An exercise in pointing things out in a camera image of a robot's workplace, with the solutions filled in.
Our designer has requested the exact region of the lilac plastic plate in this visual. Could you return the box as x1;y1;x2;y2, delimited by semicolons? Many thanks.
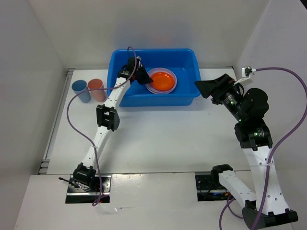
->
145;68;177;94

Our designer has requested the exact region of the purple cable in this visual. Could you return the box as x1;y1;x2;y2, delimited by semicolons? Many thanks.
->
66;46;139;207
219;67;307;230

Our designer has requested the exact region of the blue plastic cup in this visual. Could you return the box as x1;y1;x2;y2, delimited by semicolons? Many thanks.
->
71;80;91;103

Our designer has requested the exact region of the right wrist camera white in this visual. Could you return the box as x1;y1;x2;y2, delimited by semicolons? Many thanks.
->
235;66;256;85

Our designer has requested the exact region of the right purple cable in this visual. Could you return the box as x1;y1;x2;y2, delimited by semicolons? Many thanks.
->
219;67;307;230

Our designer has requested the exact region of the pink plastic plate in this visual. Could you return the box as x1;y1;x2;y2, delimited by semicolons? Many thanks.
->
147;88;174;94

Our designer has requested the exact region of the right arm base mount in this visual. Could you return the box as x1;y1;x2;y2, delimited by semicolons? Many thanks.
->
195;172;230;202

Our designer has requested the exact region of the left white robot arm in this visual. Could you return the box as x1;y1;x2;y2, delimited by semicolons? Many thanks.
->
73;56;153;192

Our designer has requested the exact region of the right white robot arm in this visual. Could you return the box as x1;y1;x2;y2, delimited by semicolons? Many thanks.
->
195;74;298;230

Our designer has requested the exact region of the orange plastic plate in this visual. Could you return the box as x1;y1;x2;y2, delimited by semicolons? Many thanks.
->
151;72;175;91

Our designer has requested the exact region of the salmon pink plastic cup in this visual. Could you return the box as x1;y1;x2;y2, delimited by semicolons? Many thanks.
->
87;79;106;102

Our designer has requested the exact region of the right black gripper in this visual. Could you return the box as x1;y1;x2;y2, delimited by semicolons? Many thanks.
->
194;73;248;122

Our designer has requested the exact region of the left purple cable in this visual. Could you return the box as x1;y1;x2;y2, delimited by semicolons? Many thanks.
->
66;46;139;207

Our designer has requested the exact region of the aluminium rail table edge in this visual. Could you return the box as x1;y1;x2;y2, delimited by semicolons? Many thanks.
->
38;69;75;175

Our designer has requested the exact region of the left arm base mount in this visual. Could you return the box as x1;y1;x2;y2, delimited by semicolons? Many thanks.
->
59;175;112;204

